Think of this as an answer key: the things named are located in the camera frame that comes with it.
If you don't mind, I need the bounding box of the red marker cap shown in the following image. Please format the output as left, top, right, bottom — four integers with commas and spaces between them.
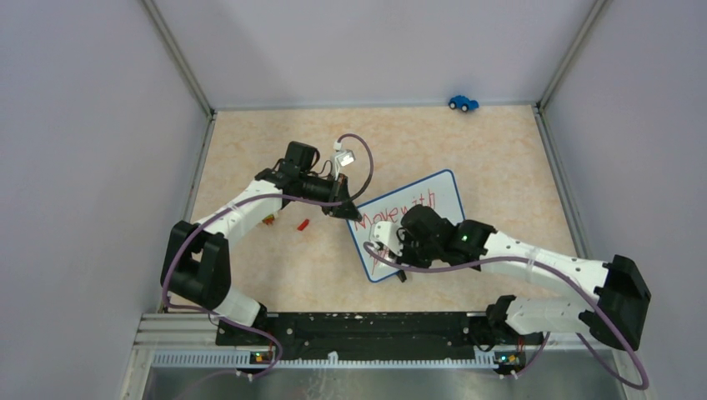
297, 219, 310, 231

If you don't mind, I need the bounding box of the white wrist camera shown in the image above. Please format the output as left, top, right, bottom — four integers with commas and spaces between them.
369, 221, 403, 262
330, 142, 355, 179

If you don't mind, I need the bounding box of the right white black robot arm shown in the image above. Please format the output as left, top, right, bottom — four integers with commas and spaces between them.
375, 205, 651, 350

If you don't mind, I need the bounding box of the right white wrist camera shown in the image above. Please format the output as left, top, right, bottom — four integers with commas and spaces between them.
369, 221, 403, 262

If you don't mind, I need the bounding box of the purple cable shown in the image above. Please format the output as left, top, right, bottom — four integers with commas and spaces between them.
363, 242, 650, 392
160, 133, 375, 382

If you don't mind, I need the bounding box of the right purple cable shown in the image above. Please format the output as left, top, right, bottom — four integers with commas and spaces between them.
363, 242, 650, 392

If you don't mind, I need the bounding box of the blue framed whiteboard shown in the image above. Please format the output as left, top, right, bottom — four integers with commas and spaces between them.
346, 169, 465, 283

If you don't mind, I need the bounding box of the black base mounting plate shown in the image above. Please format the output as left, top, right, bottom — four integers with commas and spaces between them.
215, 312, 543, 361

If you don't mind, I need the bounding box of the blue toy car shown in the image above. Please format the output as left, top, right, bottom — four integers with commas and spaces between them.
448, 95, 479, 113

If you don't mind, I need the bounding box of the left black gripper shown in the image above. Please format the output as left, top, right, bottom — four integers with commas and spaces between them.
298, 171, 361, 221

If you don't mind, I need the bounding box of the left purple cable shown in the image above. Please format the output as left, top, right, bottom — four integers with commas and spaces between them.
160, 133, 375, 382

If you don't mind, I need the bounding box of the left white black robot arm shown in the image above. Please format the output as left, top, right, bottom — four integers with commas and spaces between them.
160, 140, 363, 345

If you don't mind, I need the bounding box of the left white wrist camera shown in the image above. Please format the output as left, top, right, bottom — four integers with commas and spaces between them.
330, 142, 355, 179

